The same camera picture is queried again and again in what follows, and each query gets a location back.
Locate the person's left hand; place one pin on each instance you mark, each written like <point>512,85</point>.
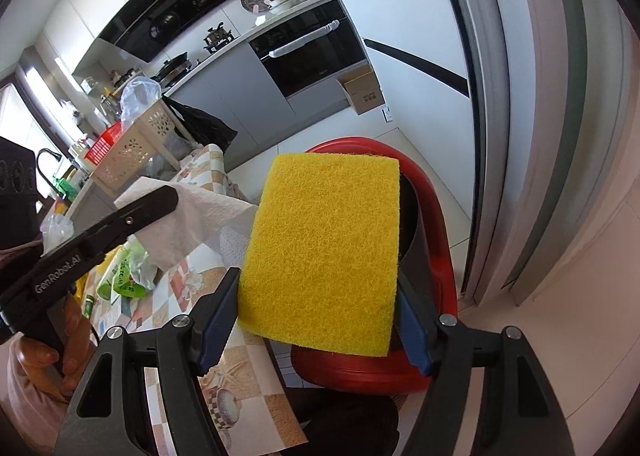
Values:
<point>80,346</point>

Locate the translucent bag on counter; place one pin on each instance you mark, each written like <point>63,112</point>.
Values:
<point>140,100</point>

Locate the red plastic chair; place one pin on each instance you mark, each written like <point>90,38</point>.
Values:
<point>440,261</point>

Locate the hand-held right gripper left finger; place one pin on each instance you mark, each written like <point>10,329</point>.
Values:
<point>217,331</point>

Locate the cardboard box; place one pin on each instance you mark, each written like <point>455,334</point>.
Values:
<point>362,93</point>

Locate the black kitchen faucet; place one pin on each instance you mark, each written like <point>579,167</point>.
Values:
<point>42,160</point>

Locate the large clear plastic bag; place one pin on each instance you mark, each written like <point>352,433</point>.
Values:
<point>57,233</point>

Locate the yellow scouring sponge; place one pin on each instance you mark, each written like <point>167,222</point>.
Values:
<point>320,256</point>

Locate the green tube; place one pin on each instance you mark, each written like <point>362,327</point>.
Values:
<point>89,306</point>

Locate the dark cooking pot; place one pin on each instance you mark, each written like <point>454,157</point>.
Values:
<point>217,35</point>

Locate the white paper towel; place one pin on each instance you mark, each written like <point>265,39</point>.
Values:
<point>200,226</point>

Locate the white refrigerator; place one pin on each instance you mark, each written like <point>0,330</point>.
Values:
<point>425,25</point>

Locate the white spice rack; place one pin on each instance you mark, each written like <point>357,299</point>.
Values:
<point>107,83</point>

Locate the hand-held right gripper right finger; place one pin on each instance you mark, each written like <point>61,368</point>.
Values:
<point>415,331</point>

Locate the red plastic basket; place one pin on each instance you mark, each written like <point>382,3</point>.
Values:
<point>102,143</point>

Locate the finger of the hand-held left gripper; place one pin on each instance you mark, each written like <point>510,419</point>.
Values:
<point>145,211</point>

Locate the beige perforated plastic chair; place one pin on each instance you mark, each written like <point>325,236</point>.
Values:
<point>130,150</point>

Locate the black built-in oven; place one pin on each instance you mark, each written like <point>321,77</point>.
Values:
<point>310,55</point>

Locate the white casserole pot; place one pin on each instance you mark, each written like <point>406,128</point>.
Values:
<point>282,1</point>

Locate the black range hood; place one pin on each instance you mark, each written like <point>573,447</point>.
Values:
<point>160,10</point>

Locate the black jacket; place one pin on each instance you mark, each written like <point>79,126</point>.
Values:
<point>205,128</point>

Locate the green snack packet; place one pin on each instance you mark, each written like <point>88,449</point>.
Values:
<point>117,281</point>

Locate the black trash bin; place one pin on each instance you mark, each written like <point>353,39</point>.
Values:
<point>415,236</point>

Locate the person's dark clothing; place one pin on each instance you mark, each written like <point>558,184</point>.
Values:
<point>345,421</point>

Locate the black frying pan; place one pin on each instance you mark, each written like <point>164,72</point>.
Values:
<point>172,66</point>

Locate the sliding door frame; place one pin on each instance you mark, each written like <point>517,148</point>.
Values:
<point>525,110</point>

